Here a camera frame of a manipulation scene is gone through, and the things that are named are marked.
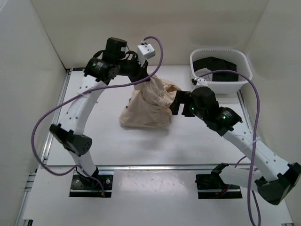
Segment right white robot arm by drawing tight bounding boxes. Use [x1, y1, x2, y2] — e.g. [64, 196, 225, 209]
[170, 87, 301, 205]

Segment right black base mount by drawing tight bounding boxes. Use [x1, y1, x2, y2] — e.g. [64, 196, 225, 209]
[195, 163, 242, 200]

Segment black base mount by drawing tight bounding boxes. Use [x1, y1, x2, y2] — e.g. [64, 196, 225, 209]
[69, 171, 113, 198]
[195, 163, 242, 200]

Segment beige trousers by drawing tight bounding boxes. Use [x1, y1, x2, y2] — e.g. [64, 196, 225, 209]
[119, 75, 181, 128]

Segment white plastic basket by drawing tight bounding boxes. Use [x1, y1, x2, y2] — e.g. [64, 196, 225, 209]
[190, 48, 253, 94]

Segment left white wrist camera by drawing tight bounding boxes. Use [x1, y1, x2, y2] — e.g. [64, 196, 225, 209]
[136, 43, 156, 66]

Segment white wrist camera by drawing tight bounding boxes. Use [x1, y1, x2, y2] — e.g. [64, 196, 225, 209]
[191, 77, 208, 89]
[136, 43, 156, 66]

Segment white front cover plate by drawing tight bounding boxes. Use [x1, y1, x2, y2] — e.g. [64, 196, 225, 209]
[22, 169, 294, 219]

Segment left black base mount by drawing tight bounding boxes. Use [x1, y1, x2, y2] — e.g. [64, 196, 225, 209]
[69, 171, 113, 198]

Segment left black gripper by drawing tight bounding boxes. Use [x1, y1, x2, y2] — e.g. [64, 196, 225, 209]
[115, 53, 151, 86]

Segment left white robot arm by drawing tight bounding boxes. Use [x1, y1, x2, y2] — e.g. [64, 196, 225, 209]
[50, 37, 155, 188]

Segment black trousers in basket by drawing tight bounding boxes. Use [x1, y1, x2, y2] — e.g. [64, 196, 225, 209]
[192, 56, 238, 82]

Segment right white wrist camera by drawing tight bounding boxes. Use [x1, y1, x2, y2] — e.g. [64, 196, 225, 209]
[191, 77, 208, 89]

